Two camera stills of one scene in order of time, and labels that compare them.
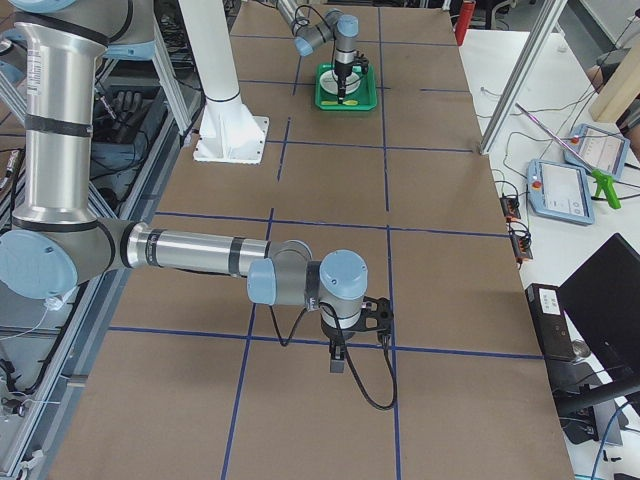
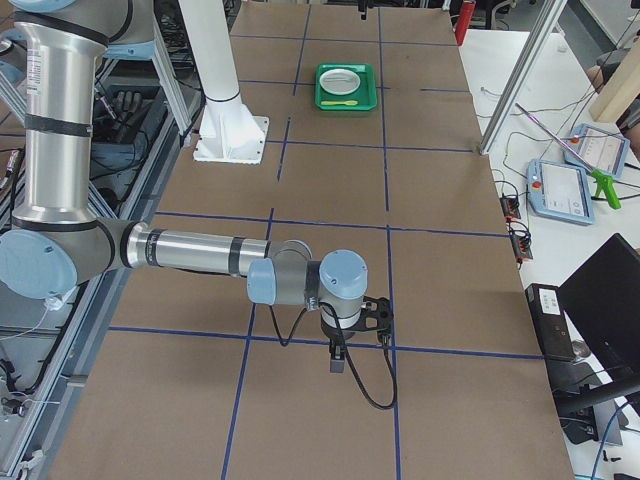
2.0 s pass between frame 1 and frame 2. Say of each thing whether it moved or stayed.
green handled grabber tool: stayed
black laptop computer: stayed
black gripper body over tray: moved
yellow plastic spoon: stayed
